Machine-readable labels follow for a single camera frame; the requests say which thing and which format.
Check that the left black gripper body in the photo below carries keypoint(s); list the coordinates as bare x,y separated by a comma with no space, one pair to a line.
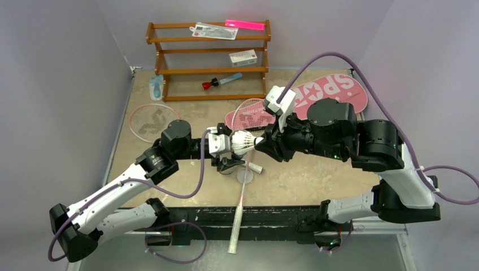
196,148

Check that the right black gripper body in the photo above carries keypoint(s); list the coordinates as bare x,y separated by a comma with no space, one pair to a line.
277,141

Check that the white shuttlecock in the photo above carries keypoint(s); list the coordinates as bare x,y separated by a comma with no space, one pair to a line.
243,141

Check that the black shuttlecock tube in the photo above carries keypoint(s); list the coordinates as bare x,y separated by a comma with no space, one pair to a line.
227,155

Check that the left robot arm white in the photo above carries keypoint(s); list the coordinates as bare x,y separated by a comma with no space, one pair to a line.
81,227

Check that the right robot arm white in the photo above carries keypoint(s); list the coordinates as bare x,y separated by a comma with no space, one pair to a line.
331,130

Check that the pink white badminton racket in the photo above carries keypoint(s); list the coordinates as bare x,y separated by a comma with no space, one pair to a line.
245,119

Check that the pink badminton racket left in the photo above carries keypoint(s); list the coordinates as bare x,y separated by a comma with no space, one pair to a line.
162,126

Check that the clear plastic tube lid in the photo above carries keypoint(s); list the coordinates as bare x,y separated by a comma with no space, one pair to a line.
245,175

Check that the pink sport racket bag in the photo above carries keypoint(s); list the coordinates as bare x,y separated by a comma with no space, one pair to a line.
343,88

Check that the red black blue marker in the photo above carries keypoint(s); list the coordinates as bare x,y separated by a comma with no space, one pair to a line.
215,82

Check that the wooden three-tier shelf rack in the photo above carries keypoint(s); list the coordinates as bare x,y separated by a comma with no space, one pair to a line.
162,68

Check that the light blue white device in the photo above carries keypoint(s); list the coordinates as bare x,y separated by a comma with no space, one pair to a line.
156,84

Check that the white red small box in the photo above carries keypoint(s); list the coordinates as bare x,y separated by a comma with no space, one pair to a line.
243,58

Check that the white packaged item on shelf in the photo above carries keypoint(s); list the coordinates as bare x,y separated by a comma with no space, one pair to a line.
202,30

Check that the pink fluorescent bar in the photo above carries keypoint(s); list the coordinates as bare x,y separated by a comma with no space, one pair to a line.
248,25

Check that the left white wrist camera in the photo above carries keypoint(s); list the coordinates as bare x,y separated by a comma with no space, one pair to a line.
219,140

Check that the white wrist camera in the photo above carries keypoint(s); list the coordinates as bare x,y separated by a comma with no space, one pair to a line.
219,140
280,103

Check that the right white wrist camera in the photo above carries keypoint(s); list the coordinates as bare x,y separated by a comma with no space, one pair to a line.
280,103

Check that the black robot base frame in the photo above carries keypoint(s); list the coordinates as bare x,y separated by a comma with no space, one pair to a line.
301,224

